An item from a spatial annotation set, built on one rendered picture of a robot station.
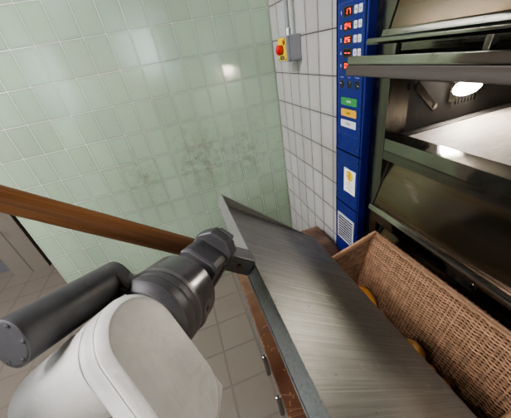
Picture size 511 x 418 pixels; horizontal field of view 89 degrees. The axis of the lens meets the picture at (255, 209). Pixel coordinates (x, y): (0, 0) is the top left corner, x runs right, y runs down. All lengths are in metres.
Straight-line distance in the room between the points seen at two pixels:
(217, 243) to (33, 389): 0.21
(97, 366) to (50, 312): 0.06
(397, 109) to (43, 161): 1.64
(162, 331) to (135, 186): 1.53
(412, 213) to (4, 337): 0.90
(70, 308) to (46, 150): 1.53
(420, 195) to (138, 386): 0.85
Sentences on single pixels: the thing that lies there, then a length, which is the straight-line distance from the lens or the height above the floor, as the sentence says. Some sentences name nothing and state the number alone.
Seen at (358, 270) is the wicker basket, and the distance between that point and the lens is 1.14.
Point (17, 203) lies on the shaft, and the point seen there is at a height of 1.38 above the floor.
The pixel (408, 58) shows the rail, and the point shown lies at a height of 1.42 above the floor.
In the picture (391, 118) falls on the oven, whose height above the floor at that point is 1.24.
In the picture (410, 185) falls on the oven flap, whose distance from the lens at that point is 0.94.
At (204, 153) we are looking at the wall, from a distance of 1.65.
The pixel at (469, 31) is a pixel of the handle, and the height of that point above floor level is 1.45.
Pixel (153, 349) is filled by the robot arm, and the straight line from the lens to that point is 0.21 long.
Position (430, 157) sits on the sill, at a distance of 0.84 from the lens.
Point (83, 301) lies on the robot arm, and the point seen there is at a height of 1.35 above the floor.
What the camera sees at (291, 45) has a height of 1.47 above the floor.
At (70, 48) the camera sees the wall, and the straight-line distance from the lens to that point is 1.62.
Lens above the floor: 1.49
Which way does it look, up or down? 31 degrees down
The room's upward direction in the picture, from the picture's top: 11 degrees counter-clockwise
